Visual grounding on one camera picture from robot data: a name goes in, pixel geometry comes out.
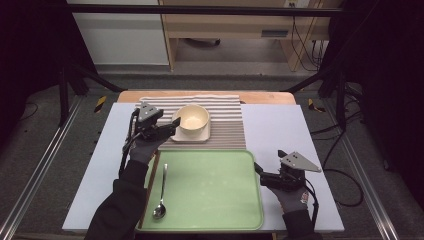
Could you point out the cream bowl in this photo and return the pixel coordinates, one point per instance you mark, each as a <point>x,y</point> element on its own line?
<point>192,116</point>

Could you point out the black metal stand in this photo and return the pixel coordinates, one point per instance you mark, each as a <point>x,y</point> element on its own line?
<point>63,96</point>
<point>340,100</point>

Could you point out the striped placemat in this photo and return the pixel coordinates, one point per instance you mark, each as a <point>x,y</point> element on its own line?
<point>226,133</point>

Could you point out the green tray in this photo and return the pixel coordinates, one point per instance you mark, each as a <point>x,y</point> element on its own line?
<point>210,190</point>

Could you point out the person's right hand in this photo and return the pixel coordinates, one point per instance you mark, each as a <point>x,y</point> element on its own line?
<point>293,201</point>

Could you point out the aluminium rail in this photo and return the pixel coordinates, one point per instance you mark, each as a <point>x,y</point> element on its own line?
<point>40,166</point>
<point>363,186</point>

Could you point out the wooden table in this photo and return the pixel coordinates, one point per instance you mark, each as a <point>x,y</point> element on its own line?
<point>263,97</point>

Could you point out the metal spoon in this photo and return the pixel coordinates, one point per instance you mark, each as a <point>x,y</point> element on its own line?
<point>162,190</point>

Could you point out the cream square plate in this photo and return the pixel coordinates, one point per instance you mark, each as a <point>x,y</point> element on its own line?
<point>193,137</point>

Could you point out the white cabinet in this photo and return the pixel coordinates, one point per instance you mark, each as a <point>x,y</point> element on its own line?
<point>123,36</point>

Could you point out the black frame bar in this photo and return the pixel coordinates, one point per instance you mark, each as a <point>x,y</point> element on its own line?
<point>200,10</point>

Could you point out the wooden desk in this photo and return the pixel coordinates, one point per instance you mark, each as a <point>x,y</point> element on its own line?
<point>233,25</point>

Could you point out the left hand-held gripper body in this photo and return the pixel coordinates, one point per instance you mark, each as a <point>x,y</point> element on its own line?
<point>148,128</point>

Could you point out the yellow black tape strip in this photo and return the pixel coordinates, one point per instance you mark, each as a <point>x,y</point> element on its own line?
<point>312,106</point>
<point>100,104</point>

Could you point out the person's left hand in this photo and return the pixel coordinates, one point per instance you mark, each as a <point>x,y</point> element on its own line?
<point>143,150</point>

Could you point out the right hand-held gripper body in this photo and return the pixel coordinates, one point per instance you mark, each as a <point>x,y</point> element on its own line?
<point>286,180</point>

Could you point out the black curtain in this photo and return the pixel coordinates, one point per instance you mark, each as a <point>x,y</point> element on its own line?
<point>30,50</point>
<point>390,83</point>

